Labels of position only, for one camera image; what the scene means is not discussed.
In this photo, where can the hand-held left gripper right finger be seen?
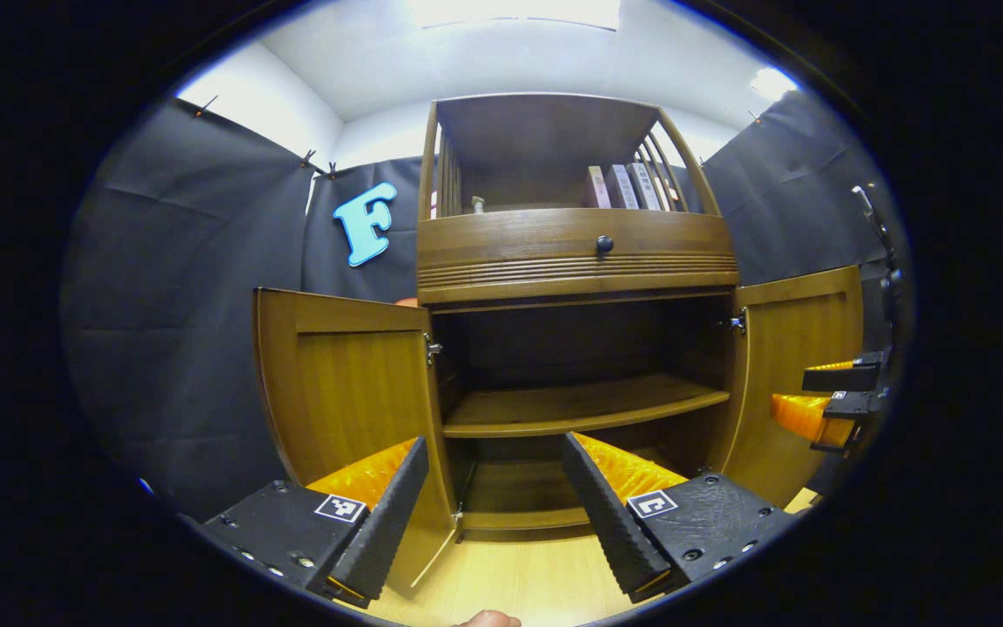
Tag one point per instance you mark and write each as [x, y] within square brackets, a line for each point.
[606, 514]

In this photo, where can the pale grey book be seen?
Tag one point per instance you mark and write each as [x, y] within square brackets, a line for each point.
[622, 187]

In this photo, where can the rectangular ceiling light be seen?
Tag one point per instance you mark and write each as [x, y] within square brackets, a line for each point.
[514, 10]

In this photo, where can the wooden cabinet door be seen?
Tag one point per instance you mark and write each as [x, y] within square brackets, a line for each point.
[353, 392]
[784, 348]

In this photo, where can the black backdrop cloth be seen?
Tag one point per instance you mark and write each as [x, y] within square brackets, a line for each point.
[179, 305]

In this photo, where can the black round drawer knob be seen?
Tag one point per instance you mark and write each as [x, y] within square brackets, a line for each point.
[604, 245]

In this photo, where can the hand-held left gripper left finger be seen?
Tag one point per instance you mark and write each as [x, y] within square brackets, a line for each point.
[388, 522]

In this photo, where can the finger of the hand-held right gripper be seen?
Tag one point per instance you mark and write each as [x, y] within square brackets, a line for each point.
[802, 416]
[845, 379]

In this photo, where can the wooden cabinet drawer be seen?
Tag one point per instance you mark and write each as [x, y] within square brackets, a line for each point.
[510, 252]

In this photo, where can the wooden double-door shoe cabinet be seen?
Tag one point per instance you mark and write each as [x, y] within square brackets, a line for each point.
[571, 252]

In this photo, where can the wooden inner cabinet shelf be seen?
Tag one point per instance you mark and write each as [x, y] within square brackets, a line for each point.
[571, 407]

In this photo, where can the metal door hinge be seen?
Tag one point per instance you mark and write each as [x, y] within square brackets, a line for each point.
[432, 348]
[735, 322]

